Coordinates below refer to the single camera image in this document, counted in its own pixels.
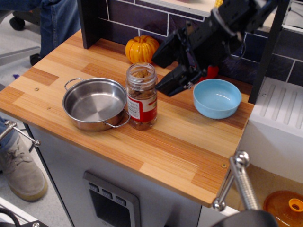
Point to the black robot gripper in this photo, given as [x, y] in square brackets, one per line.
[195, 49]

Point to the clear almond jar red label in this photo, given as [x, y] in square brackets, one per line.
[141, 79]

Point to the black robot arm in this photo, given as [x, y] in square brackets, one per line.
[257, 12]

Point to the stainless steel pot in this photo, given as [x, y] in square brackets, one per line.
[95, 104]

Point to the orange pot lid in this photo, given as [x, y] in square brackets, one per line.
[286, 207]

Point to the red toy strawberry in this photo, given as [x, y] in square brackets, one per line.
[212, 72]

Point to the orange toy pumpkin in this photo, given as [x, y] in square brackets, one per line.
[141, 49]

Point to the light blue bowl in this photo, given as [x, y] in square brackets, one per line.
[216, 98]

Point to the wooden upper shelf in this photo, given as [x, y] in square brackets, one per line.
[199, 8]

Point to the yellow toy corn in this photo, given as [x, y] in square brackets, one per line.
[218, 3]

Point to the white toy sink drainer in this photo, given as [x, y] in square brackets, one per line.
[278, 112]

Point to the blue jeans leg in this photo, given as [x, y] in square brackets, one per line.
[59, 19]

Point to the grey oven control panel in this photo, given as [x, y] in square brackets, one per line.
[113, 206]

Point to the black office chair base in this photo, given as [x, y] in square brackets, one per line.
[19, 18]

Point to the black rounded object foreground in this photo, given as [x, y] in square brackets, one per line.
[248, 218]

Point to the beige suede shoe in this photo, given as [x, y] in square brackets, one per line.
[24, 177]

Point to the black shelf post left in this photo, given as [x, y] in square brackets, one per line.
[92, 13]

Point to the black shelf post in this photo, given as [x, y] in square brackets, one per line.
[269, 48]
[92, 13]

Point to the black shelf post right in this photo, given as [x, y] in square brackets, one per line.
[269, 48]

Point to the metal towel rail left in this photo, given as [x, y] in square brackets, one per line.
[13, 126]

